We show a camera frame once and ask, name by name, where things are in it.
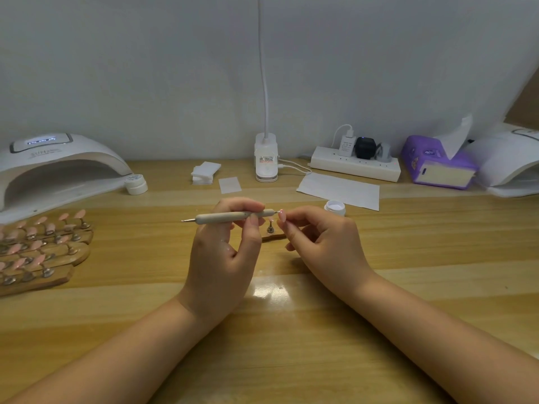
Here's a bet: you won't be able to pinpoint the wooden stands with pink nails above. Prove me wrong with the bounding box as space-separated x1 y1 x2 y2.
0 208 94 297

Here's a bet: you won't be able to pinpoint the white tissue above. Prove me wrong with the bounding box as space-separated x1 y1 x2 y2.
438 115 474 160

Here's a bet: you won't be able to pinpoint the purple tissue box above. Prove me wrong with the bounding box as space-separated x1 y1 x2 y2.
401 135 481 191

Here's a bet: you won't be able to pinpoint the person's right hand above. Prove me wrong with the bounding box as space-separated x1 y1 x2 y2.
278 206 377 298

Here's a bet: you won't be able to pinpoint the stack of white cotton pads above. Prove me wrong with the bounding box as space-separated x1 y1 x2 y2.
191 161 222 185

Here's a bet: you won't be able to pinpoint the small closed white jar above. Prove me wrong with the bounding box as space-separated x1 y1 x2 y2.
125 174 149 196

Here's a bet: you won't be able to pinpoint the grey dotting pen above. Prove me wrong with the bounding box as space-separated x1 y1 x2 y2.
182 209 281 224

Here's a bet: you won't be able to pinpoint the white nail lamp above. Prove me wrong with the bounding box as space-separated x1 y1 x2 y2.
469 122 539 199
0 132 133 224

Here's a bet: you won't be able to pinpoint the brown wooden board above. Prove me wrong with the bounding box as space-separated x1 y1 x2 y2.
505 67 539 130

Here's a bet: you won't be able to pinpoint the person's left hand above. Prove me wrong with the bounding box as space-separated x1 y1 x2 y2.
179 198 269 327

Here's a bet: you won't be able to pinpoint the small white paper square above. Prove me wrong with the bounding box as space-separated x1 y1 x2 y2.
219 176 243 195

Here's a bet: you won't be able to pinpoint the black plug adapter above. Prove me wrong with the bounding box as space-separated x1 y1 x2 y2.
354 137 378 160

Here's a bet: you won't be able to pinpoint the white power strip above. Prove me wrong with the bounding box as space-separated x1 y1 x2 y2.
310 146 403 183

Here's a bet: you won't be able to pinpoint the white paper sheet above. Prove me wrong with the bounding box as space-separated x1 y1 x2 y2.
295 171 381 212

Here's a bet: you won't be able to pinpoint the person's right forearm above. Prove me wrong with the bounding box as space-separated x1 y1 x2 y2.
349 269 539 404

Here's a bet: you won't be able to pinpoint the person's left forearm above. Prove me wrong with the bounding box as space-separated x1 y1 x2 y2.
4 297 224 404

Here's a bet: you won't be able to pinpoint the white desk lamp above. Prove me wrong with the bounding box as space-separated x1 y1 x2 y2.
254 0 280 182

